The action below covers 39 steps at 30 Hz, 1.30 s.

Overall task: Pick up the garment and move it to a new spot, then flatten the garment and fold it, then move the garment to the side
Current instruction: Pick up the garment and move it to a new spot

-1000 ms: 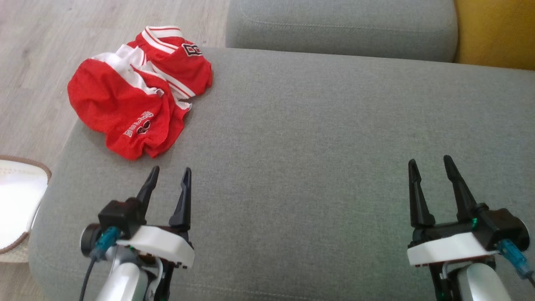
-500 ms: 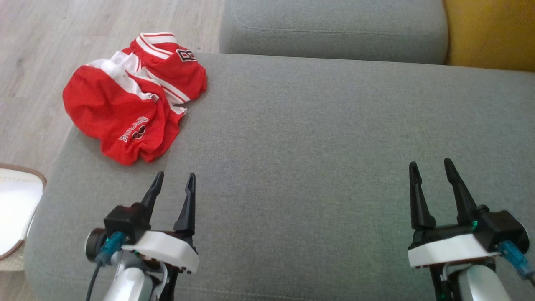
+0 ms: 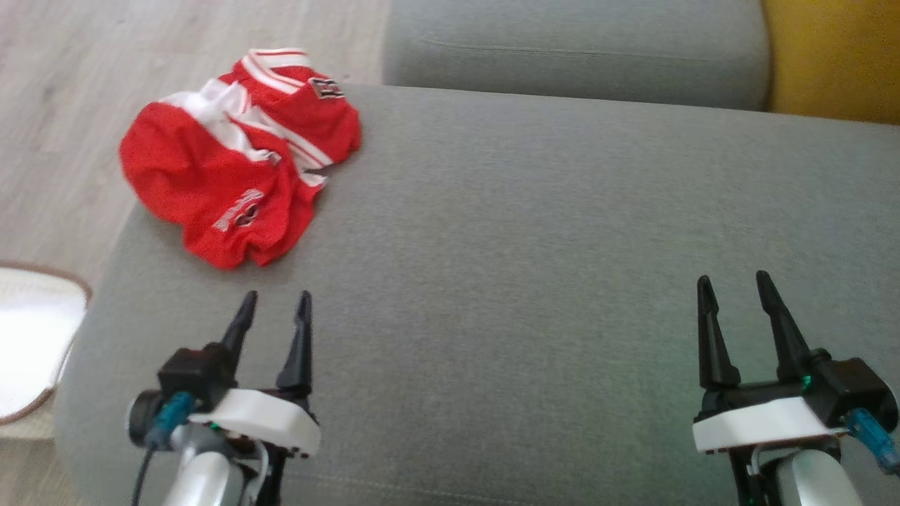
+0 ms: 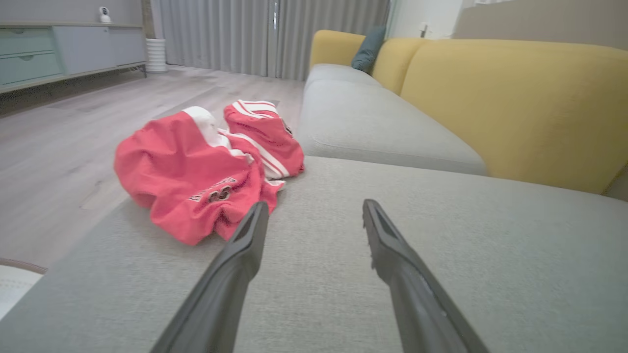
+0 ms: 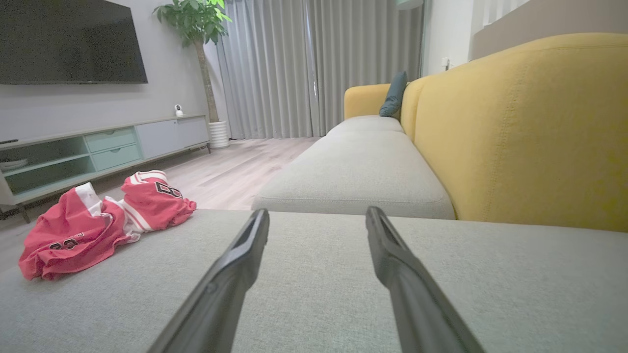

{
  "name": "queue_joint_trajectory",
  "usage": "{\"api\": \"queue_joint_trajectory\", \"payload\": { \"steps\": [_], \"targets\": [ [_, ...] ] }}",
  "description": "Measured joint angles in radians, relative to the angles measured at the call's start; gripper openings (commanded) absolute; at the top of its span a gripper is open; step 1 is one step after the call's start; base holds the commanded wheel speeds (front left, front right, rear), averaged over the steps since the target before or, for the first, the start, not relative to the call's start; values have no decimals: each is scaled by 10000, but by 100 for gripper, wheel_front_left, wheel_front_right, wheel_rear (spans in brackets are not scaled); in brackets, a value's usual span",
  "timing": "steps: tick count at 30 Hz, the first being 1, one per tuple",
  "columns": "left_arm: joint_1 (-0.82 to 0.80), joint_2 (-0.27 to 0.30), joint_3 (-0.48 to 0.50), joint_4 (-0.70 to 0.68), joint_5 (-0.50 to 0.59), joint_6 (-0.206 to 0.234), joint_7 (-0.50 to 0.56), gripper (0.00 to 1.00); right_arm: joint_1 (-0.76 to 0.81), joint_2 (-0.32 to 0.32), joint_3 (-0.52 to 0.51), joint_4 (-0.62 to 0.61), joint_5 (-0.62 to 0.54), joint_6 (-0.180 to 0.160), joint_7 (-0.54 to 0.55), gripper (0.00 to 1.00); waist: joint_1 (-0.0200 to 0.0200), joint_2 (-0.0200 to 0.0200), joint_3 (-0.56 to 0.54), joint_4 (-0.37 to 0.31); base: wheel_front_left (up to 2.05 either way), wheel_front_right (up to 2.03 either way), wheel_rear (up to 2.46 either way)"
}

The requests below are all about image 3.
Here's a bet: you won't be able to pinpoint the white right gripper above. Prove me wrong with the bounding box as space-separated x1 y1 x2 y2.
693 271 851 455

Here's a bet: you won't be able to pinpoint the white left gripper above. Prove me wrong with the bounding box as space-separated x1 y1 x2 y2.
188 290 322 459

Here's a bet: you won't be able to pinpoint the red shorts with white stripe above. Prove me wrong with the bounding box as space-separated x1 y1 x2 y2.
118 100 328 270

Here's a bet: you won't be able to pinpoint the white basket with brown rim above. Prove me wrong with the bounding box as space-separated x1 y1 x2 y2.
0 261 92 440

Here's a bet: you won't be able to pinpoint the large grey sofa chaise cushion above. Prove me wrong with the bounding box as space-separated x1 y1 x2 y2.
53 84 900 506

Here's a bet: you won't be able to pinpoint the large yellow back cushion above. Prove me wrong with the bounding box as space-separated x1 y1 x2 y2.
761 0 900 126

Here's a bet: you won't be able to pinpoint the grey sofa seat cushion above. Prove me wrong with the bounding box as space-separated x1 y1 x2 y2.
382 0 772 112

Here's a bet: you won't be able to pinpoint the blue left camera connector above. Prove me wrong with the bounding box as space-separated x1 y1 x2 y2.
146 392 196 450

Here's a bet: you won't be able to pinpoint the blue camera connector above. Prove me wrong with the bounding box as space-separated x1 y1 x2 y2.
146 392 196 450
844 408 900 473

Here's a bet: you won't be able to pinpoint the blue right camera connector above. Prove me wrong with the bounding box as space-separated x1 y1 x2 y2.
844 408 900 473

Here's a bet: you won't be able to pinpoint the black left camera cable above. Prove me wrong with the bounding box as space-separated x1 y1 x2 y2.
130 444 159 506

